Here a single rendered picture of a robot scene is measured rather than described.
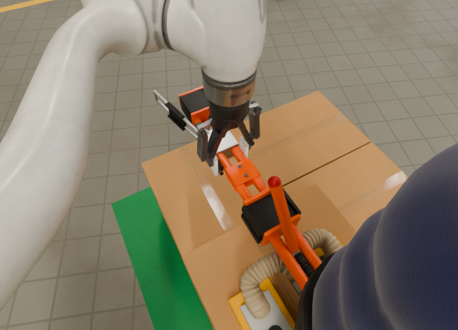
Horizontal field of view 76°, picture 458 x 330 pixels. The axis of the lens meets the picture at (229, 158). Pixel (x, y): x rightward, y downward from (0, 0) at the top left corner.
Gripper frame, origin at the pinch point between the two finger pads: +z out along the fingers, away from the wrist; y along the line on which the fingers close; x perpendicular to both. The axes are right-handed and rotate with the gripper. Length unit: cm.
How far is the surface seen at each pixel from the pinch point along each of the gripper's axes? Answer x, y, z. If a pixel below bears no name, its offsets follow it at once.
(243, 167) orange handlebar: -4.7, 1.2, -1.6
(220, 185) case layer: 22, 8, 53
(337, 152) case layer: 12, 63, 53
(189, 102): 18.5, -1.7, -2.6
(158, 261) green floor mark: 24, -30, 107
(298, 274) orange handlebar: -29.0, -1.3, -1.1
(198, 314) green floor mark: -10, -22, 107
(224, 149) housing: 1.6, -0.3, -1.7
